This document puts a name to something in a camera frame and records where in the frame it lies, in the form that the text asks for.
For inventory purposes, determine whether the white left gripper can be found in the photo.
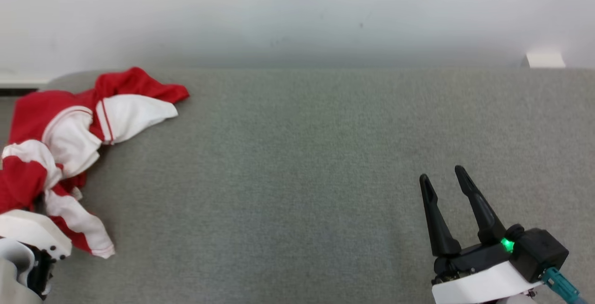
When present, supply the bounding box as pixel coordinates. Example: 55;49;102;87
0;209;73;298

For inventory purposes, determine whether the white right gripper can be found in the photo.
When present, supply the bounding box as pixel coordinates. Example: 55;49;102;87
419;165;543;304

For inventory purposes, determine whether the red jersey with white sleeves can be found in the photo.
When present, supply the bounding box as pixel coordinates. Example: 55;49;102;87
8;66;190;179

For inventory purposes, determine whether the grey fabric sofa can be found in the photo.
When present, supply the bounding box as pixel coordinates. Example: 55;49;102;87
0;67;595;304

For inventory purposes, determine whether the right camera cable teal plug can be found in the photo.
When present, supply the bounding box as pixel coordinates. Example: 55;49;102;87
542;267;586;304

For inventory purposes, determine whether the white wall baseboard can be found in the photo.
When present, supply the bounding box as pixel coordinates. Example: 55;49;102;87
0;77;51;96

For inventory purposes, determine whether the small white wall block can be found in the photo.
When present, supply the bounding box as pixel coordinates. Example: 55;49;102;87
525;52;567;69

